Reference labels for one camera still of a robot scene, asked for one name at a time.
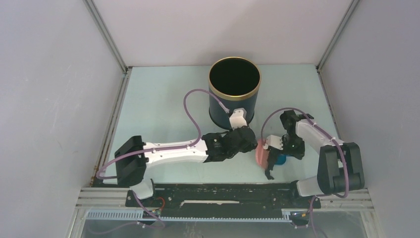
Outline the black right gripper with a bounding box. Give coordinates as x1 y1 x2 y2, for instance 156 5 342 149
279 133 306 159

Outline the blue dustpan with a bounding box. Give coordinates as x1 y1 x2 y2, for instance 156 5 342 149
275 155 287 165

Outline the pink hand brush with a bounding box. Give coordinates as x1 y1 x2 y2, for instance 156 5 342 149
255 138 269 170

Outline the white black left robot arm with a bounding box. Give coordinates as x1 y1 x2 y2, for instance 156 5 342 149
114 126 258 207

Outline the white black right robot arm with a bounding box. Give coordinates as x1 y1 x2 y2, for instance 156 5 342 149
256 108 365 207

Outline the dark blue gold-rimmed bin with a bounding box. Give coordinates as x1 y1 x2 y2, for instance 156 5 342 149
208 57 262 123

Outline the small electronics board right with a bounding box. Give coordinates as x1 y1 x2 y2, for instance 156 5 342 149
290 211 310 219

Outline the small electronics board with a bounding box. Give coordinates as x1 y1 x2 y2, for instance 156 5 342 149
290 211 310 219
142 212 158 219

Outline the small electronics board left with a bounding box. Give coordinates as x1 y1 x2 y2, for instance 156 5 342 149
142 212 158 219

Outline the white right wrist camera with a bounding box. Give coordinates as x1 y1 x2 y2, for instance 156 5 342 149
262 135 283 150

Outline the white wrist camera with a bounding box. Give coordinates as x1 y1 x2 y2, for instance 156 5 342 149
262 135 283 150
229 108 248 129

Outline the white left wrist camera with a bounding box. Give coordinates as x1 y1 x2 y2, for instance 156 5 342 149
229 108 248 129

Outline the black mounting base plate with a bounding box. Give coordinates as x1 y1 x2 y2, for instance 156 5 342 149
141 183 320 218

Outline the aluminium front rail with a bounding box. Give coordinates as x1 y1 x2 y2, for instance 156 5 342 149
76 187 374 212

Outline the left aluminium frame post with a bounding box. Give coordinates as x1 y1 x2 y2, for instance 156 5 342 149
82 0 128 73

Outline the aluminium frame post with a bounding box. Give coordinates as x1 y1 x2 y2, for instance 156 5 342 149
82 0 128 73
316 0 361 73

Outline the grey slotted cable duct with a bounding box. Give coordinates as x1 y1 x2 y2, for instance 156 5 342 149
85 209 291 223

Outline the right aluminium frame post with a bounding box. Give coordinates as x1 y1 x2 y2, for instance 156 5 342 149
316 0 361 73

